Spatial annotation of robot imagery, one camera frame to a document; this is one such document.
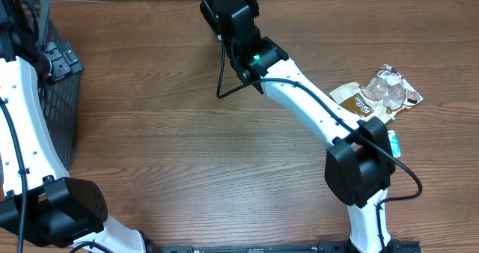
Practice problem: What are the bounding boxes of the brown clear snack bag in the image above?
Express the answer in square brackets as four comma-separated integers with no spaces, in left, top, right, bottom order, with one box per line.
[329,64,423,124]

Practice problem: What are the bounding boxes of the small teal white pack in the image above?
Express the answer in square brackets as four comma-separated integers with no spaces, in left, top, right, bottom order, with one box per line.
[388,130,402,158]

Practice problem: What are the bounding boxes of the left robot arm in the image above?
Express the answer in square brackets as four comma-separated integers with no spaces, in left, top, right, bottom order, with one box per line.
[1,0,156,252]

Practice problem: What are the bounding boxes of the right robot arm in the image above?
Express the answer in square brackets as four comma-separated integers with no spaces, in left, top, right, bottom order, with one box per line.
[200,0,395,252]

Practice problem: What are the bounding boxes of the grey plastic mesh basket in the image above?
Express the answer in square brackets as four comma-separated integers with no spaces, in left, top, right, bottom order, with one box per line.
[20,0,81,169]

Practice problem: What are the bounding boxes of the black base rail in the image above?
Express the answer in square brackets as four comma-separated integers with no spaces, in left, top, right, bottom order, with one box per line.
[157,240,422,253]

